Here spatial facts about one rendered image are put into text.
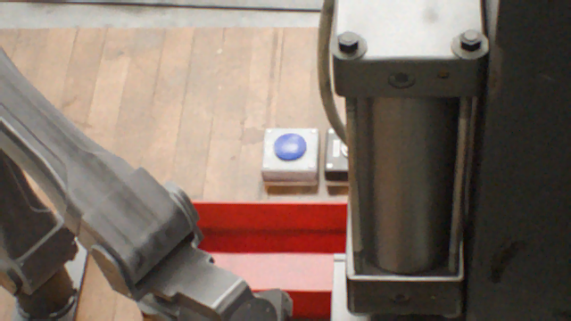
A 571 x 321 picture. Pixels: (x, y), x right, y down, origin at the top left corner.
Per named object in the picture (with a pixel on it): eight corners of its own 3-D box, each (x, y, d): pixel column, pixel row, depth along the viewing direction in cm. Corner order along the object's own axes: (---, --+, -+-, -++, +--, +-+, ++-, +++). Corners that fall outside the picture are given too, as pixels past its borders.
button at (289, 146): (276, 142, 139) (274, 131, 137) (308, 142, 138) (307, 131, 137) (273, 167, 136) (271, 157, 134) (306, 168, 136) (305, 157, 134)
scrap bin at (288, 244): (156, 229, 134) (148, 199, 129) (368, 231, 131) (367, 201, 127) (142, 317, 126) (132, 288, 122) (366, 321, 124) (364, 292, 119)
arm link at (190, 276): (301, 315, 93) (249, 209, 86) (231, 389, 89) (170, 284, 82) (211, 274, 101) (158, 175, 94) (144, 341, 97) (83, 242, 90)
